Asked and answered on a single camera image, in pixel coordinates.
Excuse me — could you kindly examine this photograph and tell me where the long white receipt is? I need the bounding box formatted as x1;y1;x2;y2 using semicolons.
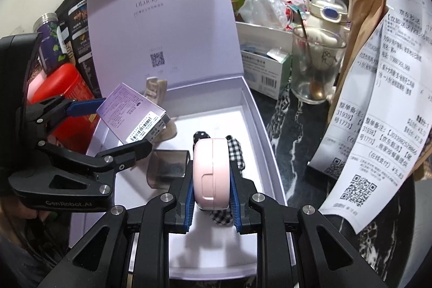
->
310;0;431;232

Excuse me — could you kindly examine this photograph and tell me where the lavender open gift box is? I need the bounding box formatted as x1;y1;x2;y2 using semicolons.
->
66;0;297;282

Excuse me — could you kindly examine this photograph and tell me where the smoky transparent plastic case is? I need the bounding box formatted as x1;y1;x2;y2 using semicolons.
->
146;150;190;190

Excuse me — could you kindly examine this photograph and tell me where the pearl white hair claw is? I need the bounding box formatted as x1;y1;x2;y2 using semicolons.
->
144;77;177;143

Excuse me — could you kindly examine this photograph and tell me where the purple label jar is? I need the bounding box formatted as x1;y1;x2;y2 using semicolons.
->
33;12;70;75

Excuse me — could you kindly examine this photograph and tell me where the purple small carton box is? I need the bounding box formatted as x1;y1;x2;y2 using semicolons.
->
97;83;170;144

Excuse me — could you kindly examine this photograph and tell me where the red cylindrical canister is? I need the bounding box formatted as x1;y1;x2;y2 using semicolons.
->
30;64;100;154

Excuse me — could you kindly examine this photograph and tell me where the glass cup with spoon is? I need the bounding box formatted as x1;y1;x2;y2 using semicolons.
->
291;26;346;104

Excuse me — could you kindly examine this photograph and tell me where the pink round compact case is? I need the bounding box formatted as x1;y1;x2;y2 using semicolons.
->
193;138;231;211

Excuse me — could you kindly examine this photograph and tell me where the white medicine box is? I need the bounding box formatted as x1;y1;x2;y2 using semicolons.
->
237;22;292;100

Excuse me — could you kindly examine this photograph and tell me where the black white checkered scrunchie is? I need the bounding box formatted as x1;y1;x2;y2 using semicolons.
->
208;135;245;226

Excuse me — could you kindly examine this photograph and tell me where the black polka dot scrunchie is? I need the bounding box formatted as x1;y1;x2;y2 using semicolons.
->
193;131;210;144

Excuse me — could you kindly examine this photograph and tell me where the brown paper bag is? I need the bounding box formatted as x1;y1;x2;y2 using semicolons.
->
327;0;431;183

